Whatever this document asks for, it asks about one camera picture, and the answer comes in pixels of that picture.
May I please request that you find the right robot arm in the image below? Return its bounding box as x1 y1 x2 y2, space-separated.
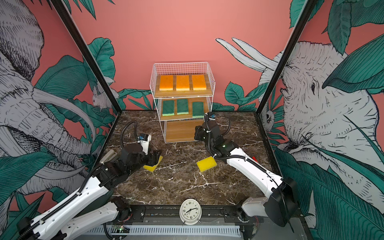
194 112 299 227

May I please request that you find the green sponge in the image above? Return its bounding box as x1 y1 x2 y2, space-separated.
193 102 205 118
162 100 175 116
177 99 189 115

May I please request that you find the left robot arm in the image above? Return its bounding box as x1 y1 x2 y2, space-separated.
17 121 162 240

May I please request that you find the yellow sponge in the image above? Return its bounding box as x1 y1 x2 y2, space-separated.
197 157 217 173
143 156 163 173

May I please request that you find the white alarm clock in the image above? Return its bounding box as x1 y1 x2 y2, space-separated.
179 199 202 226

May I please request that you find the white wire three-tier shelf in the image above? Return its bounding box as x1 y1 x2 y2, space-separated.
150 62 216 143

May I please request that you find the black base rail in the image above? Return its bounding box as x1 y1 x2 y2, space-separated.
119 204 304 224

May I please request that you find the grey block by wall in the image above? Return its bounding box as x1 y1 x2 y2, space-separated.
100 150 117 164

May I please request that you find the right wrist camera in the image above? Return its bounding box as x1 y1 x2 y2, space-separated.
204 112 216 122

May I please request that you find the orange sponge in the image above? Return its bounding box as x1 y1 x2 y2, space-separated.
191 75 207 91
159 75 174 91
176 75 190 91

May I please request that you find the white slotted cable duct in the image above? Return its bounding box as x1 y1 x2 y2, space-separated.
83 224 242 237

